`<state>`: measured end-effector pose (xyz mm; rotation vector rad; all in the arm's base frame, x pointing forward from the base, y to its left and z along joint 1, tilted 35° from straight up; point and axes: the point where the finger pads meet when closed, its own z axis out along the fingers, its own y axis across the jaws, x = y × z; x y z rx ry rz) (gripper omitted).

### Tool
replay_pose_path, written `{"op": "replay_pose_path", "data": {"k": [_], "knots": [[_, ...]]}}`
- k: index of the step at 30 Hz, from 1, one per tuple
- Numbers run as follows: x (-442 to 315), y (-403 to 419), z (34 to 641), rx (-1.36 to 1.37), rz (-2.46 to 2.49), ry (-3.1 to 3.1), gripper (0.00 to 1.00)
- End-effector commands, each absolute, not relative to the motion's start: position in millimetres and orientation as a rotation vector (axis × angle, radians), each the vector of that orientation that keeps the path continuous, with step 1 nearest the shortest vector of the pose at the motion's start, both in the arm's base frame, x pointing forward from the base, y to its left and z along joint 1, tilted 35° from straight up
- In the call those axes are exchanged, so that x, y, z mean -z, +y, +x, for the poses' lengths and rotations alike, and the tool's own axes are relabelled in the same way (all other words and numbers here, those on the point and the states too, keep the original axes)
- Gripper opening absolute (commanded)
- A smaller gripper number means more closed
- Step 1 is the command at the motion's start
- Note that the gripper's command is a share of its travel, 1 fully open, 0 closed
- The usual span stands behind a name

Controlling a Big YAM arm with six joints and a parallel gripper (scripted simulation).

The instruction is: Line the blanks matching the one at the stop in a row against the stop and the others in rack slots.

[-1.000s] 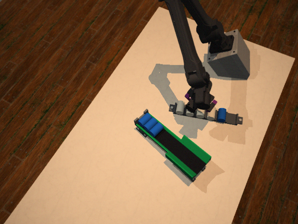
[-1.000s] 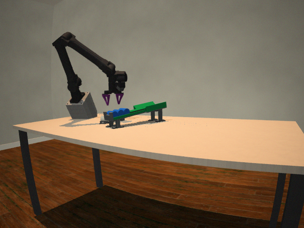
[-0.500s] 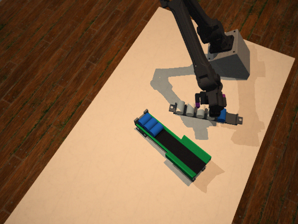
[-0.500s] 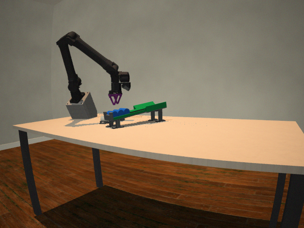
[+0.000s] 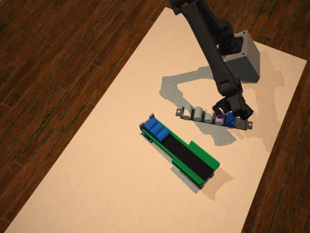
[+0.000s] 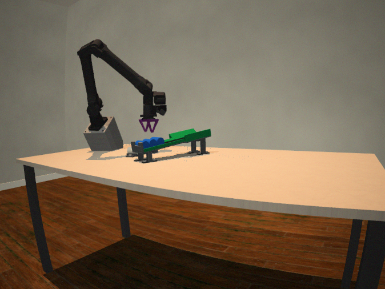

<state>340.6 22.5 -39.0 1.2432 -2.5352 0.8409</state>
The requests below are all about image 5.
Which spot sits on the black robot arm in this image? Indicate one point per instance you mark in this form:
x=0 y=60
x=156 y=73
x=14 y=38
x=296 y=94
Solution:
x=209 y=32

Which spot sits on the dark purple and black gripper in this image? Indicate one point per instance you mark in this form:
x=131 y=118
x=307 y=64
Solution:
x=220 y=104

